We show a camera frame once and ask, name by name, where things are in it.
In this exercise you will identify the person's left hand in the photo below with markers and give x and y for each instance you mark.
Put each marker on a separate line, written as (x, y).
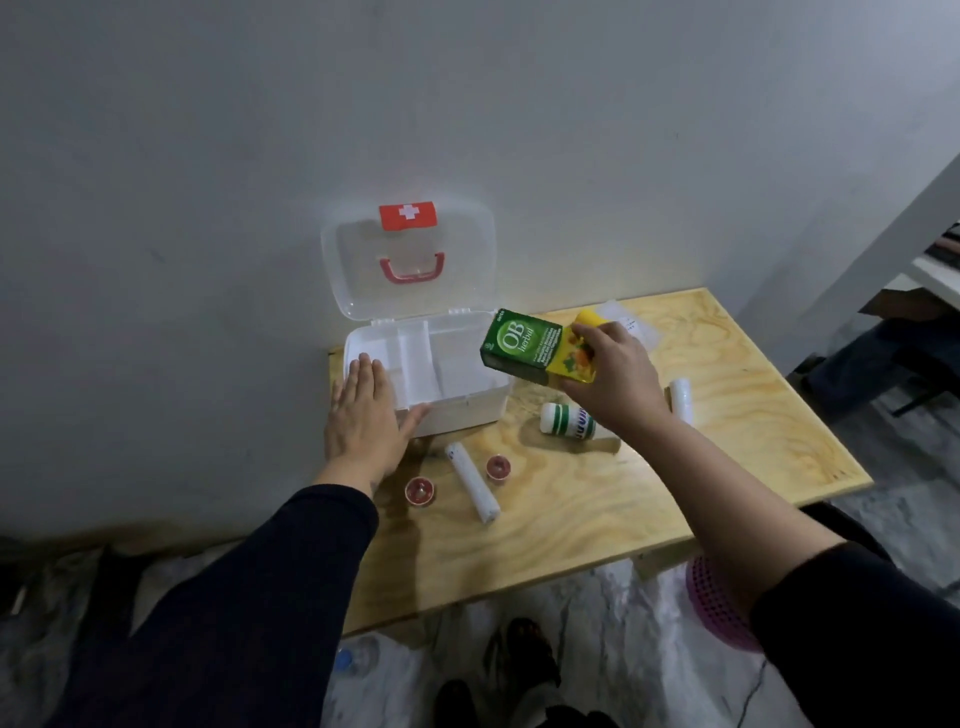
(367, 427)

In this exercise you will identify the wooden table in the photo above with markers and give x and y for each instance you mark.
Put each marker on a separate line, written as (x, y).
(600, 510)

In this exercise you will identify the white bottle with green stripes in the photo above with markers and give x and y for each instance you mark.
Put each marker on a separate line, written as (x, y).
(566, 420)

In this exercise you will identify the clear plastic zip bag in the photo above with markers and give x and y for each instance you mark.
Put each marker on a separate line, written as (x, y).
(634, 322)

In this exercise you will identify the clear bottle with blue cap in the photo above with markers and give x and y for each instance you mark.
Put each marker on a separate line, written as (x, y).
(356, 656)

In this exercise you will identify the white first aid box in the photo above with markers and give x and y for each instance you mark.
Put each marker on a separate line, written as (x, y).
(412, 300)

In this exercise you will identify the black bag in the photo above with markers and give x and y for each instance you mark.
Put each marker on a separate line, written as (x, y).
(847, 525)

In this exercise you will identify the person's right hand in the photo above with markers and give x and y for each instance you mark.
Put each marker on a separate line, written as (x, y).
(622, 382)

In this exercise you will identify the person's sandal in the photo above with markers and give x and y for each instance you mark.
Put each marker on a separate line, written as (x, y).
(521, 656)
(454, 705)

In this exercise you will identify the white side table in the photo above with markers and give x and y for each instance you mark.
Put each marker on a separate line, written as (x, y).
(937, 281)

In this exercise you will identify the red core tape roll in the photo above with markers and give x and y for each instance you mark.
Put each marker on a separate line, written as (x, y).
(499, 468)
(420, 492)

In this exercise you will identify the pink plastic basket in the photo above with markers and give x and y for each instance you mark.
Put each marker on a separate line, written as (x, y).
(716, 607)

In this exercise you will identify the person's right forearm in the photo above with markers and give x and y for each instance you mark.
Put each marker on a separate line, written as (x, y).
(787, 562)

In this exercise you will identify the green and yellow medicine box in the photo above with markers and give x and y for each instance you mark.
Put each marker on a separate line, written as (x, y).
(525, 345)

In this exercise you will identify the white bandage roll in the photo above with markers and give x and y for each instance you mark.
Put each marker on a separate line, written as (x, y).
(472, 484)
(681, 401)

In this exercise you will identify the person's right sandal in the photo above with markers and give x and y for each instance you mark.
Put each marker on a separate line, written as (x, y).
(521, 656)

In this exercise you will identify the yellow bottle with white cap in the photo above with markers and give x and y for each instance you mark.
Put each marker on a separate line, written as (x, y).
(591, 317)

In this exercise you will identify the person's left sandal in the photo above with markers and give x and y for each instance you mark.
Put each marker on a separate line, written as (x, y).
(454, 705)

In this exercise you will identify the person's left forearm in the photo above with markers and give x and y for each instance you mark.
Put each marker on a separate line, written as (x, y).
(247, 622)

